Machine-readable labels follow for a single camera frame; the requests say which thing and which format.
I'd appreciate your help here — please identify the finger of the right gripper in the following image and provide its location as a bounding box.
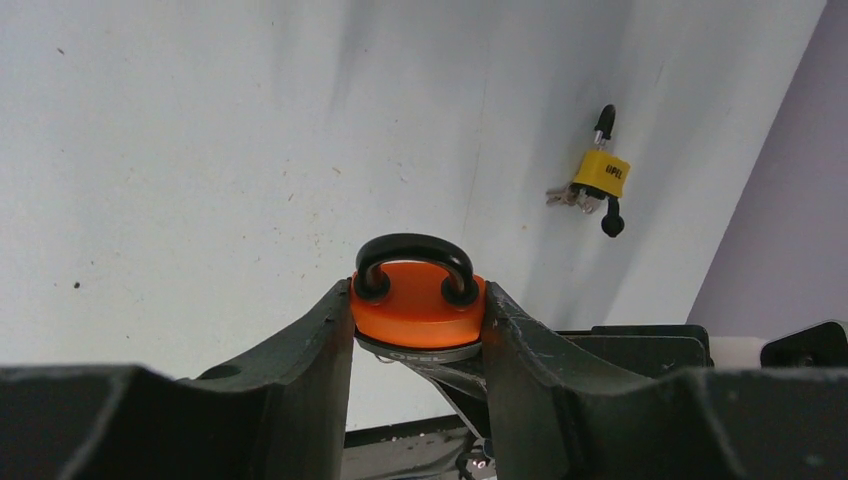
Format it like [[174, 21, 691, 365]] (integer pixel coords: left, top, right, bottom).
[[559, 324, 713, 378], [404, 360, 492, 440]]

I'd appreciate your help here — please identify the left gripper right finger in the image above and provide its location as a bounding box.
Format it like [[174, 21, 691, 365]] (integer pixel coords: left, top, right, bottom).
[[482, 283, 847, 479]]

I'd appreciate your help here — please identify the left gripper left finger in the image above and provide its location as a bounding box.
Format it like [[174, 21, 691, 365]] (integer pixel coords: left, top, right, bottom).
[[1, 280, 354, 479]]

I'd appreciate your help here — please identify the orange black padlock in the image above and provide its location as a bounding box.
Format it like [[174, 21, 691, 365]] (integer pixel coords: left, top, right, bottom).
[[350, 233, 486, 365]]

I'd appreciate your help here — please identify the black headed key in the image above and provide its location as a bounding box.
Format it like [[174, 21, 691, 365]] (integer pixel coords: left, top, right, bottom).
[[601, 195, 625, 238]]

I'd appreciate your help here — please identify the yellow padlock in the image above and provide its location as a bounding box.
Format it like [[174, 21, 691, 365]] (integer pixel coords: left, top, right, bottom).
[[572, 104, 631, 199]]

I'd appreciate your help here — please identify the silver key bunch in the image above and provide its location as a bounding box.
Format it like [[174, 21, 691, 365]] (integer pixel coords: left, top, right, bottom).
[[546, 183, 605, 215]]

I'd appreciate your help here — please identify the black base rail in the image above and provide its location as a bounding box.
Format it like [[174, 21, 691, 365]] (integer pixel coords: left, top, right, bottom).
[[340, 415, 496, 479]]

